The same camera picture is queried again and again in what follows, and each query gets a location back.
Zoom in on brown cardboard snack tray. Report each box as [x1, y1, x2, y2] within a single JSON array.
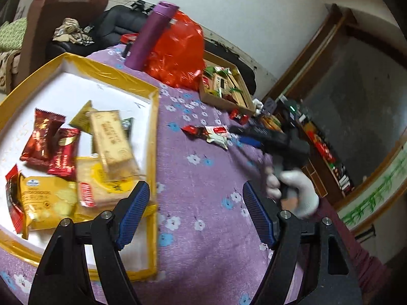
[[199, 51, 255, 116]]

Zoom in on red gold snack packet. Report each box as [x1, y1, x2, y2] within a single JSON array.
[[19, 108, 66, 168]]

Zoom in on red plastic bag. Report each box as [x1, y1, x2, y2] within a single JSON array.
[[143, 11, 205, 92]]

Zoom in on yellow gift box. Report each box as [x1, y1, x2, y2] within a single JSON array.
[[1, 53, 159, 281]]

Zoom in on purple floral tablecloth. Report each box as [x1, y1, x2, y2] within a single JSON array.
[[1, 47, 272, 304]]

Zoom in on black leather sofa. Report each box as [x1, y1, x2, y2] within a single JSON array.
[[46, 5, 148, 60]]

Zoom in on green patterned cushion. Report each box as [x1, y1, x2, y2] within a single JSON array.
[[0, 17, 27, 52]]

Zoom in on wooden side shelf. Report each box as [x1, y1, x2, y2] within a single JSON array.
[[277, 96, 355, 206]]

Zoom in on pale green white packet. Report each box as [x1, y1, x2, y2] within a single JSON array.
[[206, 134, 228, 150]]

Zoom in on white gloved right hand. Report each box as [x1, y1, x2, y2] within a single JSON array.
[[265, 166, 319, 219]]

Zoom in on red white snack packet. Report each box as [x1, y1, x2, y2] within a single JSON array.
[[205, 125, 230, 139]]

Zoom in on beige biscuit pack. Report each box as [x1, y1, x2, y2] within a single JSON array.
[[89, 110, 139, 180]]

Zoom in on yellow cookie packet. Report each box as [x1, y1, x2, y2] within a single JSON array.
[[19, 174, 78, 231]]

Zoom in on brown armchair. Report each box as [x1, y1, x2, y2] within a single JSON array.
[[15, 0, 108, 85]]

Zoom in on red wrapped candy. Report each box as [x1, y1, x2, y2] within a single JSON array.
[[229, 109, 250, 125]]

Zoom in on yellow cracker pack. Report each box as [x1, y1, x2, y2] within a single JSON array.
[[74, 157, 146, 222]]

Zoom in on purple thermos bottle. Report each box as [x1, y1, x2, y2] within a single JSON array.
[[124, 2, 179, 71]]

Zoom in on red dark candy packet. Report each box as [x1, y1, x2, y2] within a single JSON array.
[[181, 125, 208, 140]]

